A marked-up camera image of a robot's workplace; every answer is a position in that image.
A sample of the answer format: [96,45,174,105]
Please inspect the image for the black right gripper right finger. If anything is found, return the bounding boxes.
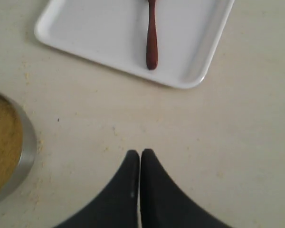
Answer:
[140,149,229,228]

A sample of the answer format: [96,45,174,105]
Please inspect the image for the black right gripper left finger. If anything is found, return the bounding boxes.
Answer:
[56,150,140,228]

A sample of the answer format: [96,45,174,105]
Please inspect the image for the dark wooden spoon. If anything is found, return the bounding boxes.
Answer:
[146,0,158,70]

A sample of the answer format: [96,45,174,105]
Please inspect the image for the steel bowl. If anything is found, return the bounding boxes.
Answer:
[0,92,38,202]

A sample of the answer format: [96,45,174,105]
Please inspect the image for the yellow millet grains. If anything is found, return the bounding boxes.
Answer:
[0,98,22,190]

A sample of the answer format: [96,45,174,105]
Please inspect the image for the white rectangular tray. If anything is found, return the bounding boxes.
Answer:
[34,0,233,89]

